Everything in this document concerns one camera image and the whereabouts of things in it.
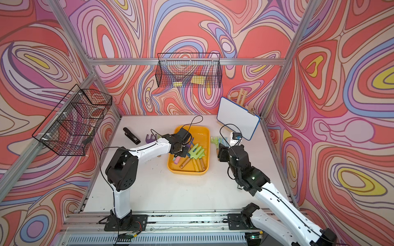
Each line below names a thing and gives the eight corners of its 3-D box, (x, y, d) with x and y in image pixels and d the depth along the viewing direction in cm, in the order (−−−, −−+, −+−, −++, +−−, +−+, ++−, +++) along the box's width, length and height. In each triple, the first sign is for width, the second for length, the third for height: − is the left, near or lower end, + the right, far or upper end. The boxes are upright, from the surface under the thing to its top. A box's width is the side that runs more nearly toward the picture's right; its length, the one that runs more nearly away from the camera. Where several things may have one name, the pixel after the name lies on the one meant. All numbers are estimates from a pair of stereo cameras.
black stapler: (124, 134, 111) (121, 129, 107) (128, 132, 113) (125, 126, 108) (136, 145, 105) (133, 140, 100) (140, 142, 106) (137, 137, 102)
